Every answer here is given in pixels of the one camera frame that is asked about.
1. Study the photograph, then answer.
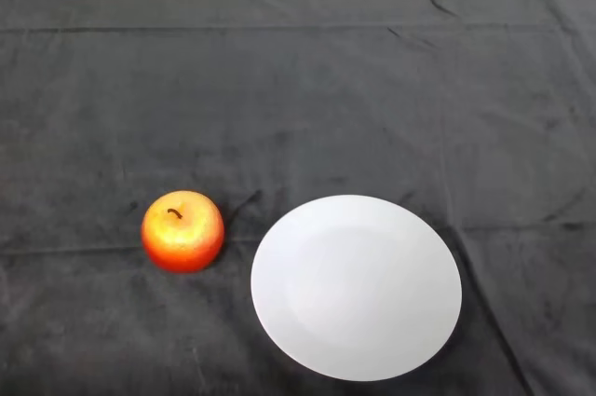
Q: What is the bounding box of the red yellow apple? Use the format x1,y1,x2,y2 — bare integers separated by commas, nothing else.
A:
141,189,225,274

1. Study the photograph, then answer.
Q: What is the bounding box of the white round plate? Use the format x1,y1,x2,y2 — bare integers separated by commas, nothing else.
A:
250,194,464,382

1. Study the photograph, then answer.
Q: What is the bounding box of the black velvet cloth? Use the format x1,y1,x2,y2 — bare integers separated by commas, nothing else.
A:
0,0,596,396

